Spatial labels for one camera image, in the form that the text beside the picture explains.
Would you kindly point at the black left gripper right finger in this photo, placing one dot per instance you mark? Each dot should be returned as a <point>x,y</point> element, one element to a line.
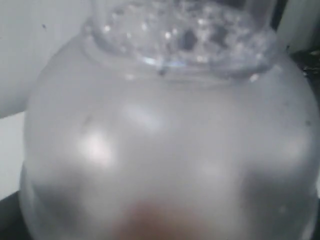
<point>312,214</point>

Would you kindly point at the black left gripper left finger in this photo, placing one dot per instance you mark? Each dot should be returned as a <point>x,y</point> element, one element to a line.
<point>12,225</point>

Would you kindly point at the clear shaker strainer lid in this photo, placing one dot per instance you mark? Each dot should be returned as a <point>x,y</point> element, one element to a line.
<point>171,120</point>

